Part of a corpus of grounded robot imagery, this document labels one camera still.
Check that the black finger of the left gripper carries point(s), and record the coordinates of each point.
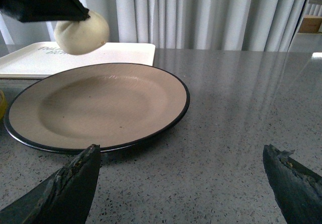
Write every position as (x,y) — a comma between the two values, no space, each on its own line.
(44,10)

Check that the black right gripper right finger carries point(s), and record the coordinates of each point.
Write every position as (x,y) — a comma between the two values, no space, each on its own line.
(297,189)

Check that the white steamed bun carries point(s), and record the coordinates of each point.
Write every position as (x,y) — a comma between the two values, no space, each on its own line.
(82,37)

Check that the grey pleated curtain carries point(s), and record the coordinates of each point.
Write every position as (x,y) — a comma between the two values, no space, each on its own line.
(252,25)

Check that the beige plate with black rim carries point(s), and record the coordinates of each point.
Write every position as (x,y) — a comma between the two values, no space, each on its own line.
(113,105)

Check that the yellow round object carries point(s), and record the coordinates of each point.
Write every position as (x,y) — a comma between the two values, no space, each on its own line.
(3,104)

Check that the white bear-print tray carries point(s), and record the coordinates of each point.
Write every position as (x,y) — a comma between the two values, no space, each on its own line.
(40,60)

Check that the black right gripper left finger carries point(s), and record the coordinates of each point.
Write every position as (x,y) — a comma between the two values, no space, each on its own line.
(64,197)

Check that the brown cardboard box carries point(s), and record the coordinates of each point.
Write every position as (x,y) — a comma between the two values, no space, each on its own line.
(310,24)

